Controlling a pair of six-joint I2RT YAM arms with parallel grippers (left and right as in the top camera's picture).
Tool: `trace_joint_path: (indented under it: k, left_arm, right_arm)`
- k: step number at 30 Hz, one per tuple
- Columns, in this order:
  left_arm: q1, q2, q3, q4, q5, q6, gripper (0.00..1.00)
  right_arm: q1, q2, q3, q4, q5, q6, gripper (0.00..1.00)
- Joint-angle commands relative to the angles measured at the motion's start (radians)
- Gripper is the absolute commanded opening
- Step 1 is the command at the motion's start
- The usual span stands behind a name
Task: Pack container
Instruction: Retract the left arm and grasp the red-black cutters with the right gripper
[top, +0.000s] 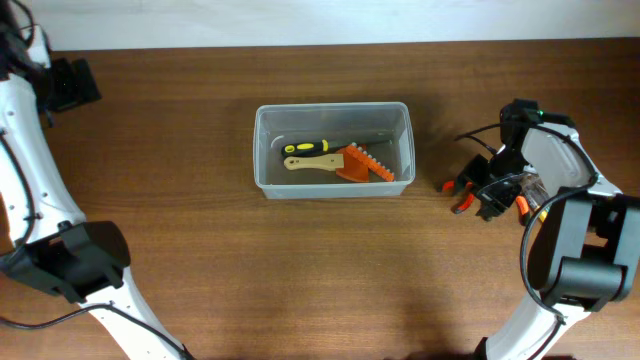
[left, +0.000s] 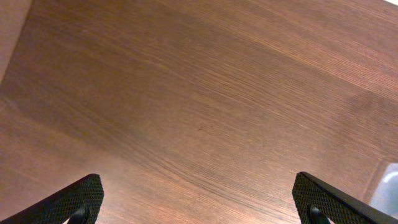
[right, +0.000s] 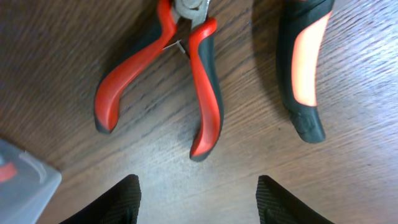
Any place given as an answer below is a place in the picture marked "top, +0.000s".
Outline yellow black handled file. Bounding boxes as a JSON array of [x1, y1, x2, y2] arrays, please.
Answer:
[[281, 134, 392, 158]]

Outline orange scraper wooden handle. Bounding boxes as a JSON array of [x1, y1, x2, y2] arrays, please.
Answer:
[[283, 149, 370, 183]]

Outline red black diagonal cutters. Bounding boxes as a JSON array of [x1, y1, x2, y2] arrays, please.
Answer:
[[438, 180, 475, 215]]

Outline orange perforated plastic bar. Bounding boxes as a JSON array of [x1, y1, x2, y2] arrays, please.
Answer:
[[345, 143, 395, 182]]

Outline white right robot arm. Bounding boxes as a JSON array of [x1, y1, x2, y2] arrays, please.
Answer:
[[442, 99, 639, 359]]

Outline orange black needle-nose pliers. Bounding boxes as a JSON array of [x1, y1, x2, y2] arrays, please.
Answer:
[[515, 195, 531, 226]]

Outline clear screwdriver set case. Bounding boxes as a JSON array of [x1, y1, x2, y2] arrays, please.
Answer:
[[520, 173, 550, 217]]

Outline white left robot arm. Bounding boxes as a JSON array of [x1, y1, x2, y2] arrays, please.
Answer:
[[1, 1, 192, 359]]

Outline clear plastic container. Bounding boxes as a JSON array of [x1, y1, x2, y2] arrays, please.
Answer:
[[253, 102, 416, 200]]

